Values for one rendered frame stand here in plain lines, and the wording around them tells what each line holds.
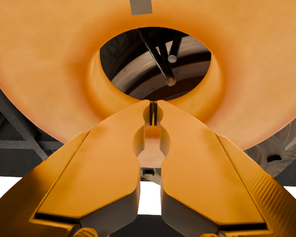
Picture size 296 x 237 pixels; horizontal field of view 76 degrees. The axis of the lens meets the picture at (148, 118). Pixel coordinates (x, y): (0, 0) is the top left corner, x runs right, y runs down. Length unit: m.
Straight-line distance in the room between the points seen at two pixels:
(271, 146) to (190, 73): 0.19
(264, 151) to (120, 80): 0.28
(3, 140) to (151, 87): 6.40
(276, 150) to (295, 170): 8.95
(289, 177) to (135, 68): 8.86
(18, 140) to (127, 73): 6.10
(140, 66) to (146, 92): 0.05
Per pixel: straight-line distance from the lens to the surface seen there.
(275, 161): 0.42
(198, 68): 0.31
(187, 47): 0.31
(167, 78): 0.23
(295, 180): 9.11
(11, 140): 6.52
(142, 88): 0.33
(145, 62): 0.32
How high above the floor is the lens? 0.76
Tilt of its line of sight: 48 degrees up
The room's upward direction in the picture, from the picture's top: 178 degrees clockwise
